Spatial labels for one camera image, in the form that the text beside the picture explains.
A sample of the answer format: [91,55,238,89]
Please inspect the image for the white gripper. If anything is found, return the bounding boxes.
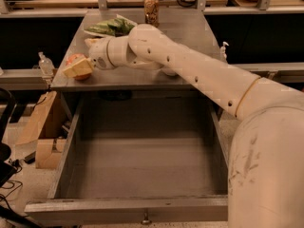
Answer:
[63,37,115,79]

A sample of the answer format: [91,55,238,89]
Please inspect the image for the red apple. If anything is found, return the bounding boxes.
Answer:
[64,54,92,81]

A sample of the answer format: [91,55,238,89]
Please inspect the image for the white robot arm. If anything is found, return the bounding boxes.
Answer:
[64,24,304,228]

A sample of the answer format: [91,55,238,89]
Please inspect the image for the grey open top drawer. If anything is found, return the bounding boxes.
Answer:
[26,96,228,226]

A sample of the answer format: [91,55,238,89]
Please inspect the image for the metal drawer knob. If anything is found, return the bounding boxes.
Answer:
[141,211,152,225]

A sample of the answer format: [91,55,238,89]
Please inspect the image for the clear sanitizer bottle left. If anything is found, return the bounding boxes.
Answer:
[38,52,54,76]

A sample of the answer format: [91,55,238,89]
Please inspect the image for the green chip bag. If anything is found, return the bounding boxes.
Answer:
[85,14,137,37]

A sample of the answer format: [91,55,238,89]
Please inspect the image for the grey wooden cabinet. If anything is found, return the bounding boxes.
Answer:
[50,9,238,122]

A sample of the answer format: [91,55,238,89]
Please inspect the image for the white bowl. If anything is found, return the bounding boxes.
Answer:
[161,66,177,77]

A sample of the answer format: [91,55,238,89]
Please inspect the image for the tan drink can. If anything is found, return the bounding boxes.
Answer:
[144,0,159,27]

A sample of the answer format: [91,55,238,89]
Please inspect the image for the brown cardboard box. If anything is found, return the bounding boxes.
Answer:
[16,91,67,169]

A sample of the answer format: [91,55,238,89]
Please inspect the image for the black office chair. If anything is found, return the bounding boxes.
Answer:
[0,87,20,188]

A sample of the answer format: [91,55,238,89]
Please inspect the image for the white pump bottle right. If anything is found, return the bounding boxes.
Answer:
[220,41,229,60]

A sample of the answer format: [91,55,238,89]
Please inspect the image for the black cables on floor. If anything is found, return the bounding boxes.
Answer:
[0,159,24,214]

